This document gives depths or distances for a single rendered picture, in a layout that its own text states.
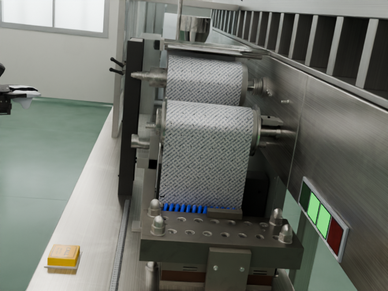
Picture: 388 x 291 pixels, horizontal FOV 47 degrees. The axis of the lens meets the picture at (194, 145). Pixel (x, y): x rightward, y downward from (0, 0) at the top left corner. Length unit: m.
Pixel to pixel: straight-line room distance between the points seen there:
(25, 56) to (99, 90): 1.15
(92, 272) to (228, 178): 0.44
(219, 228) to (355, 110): 0.49
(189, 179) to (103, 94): 5.71
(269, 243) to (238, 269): 0.10
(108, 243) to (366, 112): 0.81
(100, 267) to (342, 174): 0.66
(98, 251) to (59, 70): 5.77
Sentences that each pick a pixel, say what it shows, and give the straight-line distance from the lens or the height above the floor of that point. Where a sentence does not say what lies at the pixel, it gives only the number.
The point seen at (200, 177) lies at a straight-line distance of 1.22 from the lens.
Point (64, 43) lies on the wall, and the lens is 6.86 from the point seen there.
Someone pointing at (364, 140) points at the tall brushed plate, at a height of 1.38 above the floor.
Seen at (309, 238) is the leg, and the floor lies 0.88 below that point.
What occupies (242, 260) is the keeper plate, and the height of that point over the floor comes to 1.00.
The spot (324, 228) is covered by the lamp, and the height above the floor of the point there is 1.17.
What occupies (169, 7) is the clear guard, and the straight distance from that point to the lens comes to 2.17.
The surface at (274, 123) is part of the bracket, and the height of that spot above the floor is 1.28.
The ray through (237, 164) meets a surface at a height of 1.16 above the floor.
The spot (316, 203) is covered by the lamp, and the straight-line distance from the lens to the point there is 0.97.
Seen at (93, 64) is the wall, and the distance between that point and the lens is 6.82.
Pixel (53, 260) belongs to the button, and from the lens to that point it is 1.20.
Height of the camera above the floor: 1.56
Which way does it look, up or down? 17 degrees down
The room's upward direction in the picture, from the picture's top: 6 degrees clockwise
